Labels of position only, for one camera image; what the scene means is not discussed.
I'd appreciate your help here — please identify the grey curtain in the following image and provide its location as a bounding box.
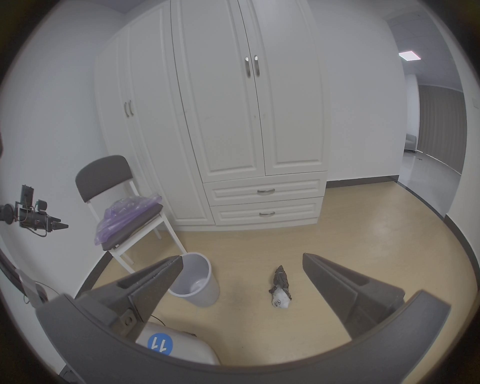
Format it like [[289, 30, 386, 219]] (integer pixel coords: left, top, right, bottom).
[[417, 84, 468, 176]]

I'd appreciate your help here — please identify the black white wrapper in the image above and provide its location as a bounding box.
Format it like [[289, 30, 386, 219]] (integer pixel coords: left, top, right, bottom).
[[268, 265, 292, 310]]

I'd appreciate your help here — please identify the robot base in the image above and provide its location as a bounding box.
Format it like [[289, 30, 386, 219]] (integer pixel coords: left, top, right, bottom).
[[135, 320, 221, 366]]

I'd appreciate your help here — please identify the purple plastic bag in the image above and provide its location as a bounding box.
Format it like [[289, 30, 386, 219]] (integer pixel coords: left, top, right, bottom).
[[95, 193, 164, 246]]

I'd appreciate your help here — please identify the white chair with grey cushions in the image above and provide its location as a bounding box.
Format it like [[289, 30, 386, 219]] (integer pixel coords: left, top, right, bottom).
[[75, 155, 187, 274]]

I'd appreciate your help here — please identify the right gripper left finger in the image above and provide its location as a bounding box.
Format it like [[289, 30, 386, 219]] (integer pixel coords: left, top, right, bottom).
[[75, 256, 184, 342]]

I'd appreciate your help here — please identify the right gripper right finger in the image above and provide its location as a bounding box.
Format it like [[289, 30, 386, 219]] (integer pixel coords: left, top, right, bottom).
[[302, 253, 406, 342]]

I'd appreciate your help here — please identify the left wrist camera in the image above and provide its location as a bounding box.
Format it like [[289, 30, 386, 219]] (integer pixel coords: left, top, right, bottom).
[[20, 184, 49, 211]]

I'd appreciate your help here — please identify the white wardrobe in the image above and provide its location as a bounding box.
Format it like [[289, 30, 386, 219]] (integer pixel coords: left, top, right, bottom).
[[94, 0, 331, 231]]

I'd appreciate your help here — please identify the white trash bin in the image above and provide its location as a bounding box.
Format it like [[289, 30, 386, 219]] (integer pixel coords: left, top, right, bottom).
[[167, 252, 221, 309]]

